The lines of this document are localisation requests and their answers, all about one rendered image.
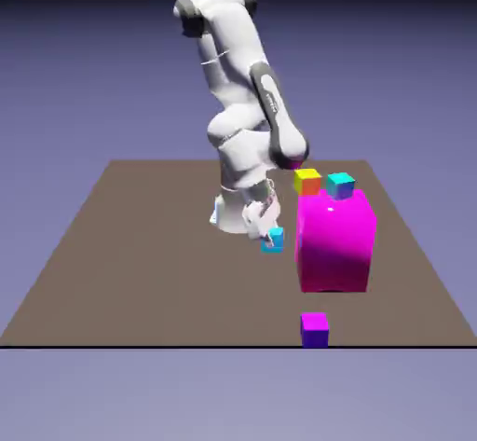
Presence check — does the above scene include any small yellow cube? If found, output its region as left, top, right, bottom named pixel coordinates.
left=293, top=167, right=322, bottom=198

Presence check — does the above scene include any large magenta box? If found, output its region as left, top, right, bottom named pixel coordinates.
left=293, top=187, right=377, bottom=295

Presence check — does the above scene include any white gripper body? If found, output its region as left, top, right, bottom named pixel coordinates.
left=241, top=193, right=281, bottom=241

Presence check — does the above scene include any small teal cube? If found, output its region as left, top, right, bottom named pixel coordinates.
left=325, top=172, right=357, bottom=201

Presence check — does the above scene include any small purple cube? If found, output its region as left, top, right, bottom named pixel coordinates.
left=299, top=311, right=331, bottom=350

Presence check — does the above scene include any small cyan cube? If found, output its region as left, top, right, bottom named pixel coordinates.
left=260, top=226, right=285, bottom=255

